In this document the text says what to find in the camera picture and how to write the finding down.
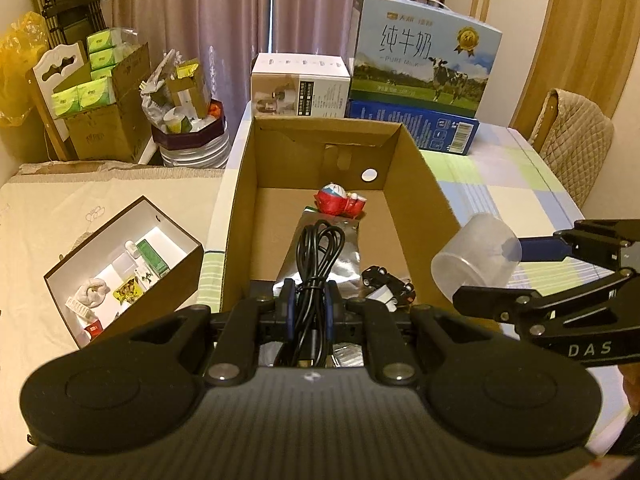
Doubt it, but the cow print milk carton box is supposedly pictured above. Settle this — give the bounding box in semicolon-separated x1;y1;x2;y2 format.
347;0;503;116

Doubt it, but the blue carton box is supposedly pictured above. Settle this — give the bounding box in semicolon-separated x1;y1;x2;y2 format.
345;99;480;156

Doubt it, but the black cable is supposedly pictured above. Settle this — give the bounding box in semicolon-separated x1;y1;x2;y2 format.
276;219;347;367

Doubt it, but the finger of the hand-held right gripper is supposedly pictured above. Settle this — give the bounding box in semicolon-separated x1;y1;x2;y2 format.
517;220;640;263
452;269;638;338

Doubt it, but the red cat figurine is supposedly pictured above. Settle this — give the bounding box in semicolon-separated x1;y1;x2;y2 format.
312;184;369;219

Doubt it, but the brown cardboard box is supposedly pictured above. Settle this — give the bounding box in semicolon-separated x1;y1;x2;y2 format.
220;116;463;331

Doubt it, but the small yellow packet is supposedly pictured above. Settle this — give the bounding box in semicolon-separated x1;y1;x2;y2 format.
114;280;142;306

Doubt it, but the small green box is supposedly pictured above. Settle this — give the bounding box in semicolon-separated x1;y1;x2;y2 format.
135;239;168;278

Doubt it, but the translucent plastic cup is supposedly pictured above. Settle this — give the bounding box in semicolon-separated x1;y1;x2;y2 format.
431;212;523;302

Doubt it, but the mauve curtain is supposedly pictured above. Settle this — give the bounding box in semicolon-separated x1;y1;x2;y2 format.
90;0;453;126

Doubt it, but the black folding step ladder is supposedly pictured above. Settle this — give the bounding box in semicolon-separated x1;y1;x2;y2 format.
27;0;108;48

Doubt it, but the black toy car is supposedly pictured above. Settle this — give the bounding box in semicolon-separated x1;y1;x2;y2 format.
360;264;417;311

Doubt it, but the white product box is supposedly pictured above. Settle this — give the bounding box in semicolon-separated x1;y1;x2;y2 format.
250;53;351;119

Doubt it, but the dark octagonal tin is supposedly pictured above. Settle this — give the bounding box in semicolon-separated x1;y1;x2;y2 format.
151;101;228;151

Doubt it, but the plaid tablecloth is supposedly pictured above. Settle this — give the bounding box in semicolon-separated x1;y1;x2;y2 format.
202;105;640;441

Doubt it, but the cardboard box with tissues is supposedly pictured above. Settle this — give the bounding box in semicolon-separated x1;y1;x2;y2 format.
52;42;153;162

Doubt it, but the white wooden chair back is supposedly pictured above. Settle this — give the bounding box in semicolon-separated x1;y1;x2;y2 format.
25;42;92;162

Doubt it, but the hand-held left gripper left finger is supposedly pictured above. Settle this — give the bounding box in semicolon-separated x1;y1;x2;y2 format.
127;279;297;387

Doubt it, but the silver foil bag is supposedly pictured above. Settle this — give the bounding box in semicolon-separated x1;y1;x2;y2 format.
272;209;366;367

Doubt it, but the yellow plastic bag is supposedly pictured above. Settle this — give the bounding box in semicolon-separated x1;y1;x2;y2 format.
0;12;51;128

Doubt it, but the wooden door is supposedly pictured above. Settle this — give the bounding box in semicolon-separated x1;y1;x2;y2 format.
510;0;640;146

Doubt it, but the silver round container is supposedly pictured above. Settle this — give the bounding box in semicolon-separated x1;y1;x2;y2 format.
159;125;231;169

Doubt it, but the stack of green tissue packs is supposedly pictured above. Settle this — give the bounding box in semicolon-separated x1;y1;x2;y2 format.
52;27;126;118

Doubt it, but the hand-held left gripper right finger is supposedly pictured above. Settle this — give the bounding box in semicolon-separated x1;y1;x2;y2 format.
325;280;496;386

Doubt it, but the brown open storage box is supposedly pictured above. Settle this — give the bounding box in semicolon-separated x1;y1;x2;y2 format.
43;196;205;351

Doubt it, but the cream bed sheet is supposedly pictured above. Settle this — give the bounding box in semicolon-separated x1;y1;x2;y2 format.
0;162;226;361

